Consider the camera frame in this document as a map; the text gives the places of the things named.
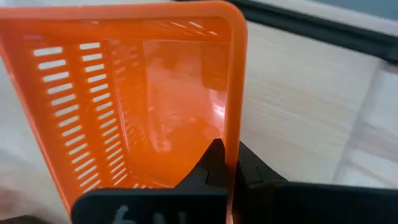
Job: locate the orange-red plastic basket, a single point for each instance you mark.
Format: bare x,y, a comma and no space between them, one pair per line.
186,93

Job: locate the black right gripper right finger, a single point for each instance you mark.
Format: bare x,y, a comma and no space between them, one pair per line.
311,205

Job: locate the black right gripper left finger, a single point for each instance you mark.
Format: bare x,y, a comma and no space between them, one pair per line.
155,205

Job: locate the black aluminium table frame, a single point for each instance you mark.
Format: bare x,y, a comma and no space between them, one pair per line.
311,29

